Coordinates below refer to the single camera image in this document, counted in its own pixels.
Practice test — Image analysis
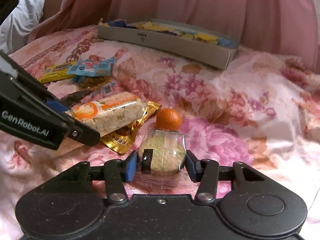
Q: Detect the gold foil snack packet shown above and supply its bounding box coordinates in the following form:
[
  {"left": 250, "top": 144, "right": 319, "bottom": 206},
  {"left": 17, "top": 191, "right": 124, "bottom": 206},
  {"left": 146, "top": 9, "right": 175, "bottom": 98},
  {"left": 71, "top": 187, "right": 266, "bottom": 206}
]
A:
[{"left": 100, "top": 101, "right": 162, "bottom": 154}]

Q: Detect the yellow snack bar packet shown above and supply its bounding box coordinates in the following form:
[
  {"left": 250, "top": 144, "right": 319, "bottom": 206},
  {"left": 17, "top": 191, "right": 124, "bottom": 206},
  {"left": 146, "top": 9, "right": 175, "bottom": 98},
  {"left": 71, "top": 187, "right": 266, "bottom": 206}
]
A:
[{"left": 38, "top": 61, "right": 76, "bottom": 84}]

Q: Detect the rice cracker bar packet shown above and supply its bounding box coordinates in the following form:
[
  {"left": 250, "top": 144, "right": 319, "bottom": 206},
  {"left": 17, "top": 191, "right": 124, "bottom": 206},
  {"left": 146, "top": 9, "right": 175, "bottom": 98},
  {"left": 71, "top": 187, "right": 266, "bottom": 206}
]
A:
[{"left": 66, "top": 92, "right": 148, "bottom": 137}]

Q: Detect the clear green cake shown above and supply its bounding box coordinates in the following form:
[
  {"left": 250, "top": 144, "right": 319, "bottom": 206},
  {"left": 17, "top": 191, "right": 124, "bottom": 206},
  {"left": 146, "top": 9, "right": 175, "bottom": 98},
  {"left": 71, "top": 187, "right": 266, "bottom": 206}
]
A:
[{"left": 138, "top": 129, "right": 187, "bottom": 173}]

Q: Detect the light blue snack packet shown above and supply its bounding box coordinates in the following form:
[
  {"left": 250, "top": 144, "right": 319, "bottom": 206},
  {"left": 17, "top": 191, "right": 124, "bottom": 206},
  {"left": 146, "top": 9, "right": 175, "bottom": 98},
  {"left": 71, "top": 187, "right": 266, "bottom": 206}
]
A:
[{"left": 67, "top": 55, "right": 117, "bottom": 82}]

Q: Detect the small orange mandarin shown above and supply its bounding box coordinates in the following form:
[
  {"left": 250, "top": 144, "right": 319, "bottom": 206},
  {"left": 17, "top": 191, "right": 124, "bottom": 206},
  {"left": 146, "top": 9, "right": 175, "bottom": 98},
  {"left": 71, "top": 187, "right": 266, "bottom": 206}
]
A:
[{"left": 156, "top": 108, "right": 182, "bottom": 131}]

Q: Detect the brown nut snack packet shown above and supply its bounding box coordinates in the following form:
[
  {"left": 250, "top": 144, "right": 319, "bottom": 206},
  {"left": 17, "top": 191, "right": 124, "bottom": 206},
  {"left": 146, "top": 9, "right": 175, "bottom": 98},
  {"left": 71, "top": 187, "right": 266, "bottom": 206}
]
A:
[{"left": 78, "top": 76, "right": 114, "bottom": 90}]

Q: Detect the grey pillow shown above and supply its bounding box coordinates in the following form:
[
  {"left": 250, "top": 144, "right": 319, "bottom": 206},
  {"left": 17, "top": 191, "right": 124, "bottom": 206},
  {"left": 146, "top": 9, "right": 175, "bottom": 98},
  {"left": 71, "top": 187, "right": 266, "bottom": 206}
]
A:
[{"left": 1, "top": 0, "right": 45, "bottom": 55}]

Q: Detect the grey cardboard tray box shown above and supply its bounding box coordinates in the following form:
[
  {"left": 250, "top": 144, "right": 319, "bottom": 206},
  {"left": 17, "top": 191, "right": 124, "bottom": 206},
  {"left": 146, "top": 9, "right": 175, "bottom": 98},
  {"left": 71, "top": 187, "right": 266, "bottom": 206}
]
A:
[{"left": 98, "top": 18, "right": 239, "bottom": 70}]

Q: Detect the pink curtain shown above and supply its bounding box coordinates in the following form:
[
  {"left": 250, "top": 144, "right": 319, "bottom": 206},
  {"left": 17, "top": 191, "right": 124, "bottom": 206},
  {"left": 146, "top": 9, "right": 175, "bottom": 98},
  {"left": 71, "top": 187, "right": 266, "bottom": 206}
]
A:
[{"left": 29, "top": 0, "right": 319, "bottom": 73}]

